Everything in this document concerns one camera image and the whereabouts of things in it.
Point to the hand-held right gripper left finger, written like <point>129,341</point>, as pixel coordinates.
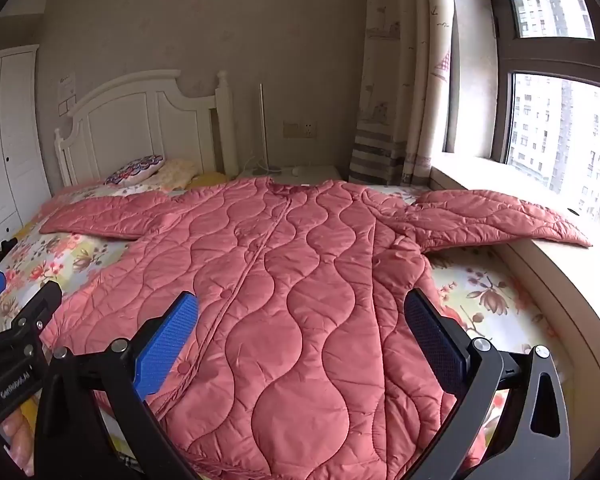
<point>165,345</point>

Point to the white wardrobe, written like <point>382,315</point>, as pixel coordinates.
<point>10,150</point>

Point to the beige window sill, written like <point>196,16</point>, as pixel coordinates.
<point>580,285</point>

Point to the printed beige curtain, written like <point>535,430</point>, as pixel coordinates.
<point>405,85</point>

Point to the floral bed sheet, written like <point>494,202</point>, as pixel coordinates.
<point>485,280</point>

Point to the white nightstand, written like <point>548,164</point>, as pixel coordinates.
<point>315,172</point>

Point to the yellow pillow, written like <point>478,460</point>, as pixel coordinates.
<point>210,179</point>

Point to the person's left hand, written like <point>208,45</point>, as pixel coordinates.
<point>17,440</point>

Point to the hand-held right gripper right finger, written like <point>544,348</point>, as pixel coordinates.
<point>435,340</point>

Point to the pink quilted jacket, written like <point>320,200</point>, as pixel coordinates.
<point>305,285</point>

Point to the dark framed window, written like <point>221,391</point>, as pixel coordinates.
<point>502,60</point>

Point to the wall socket panel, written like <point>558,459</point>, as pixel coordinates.
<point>300,129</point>

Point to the beige pillow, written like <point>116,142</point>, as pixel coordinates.
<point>177,172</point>

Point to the white wooden headboard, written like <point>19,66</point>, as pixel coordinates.
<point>130,120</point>

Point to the patterned round pillow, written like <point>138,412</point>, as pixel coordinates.
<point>135,170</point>

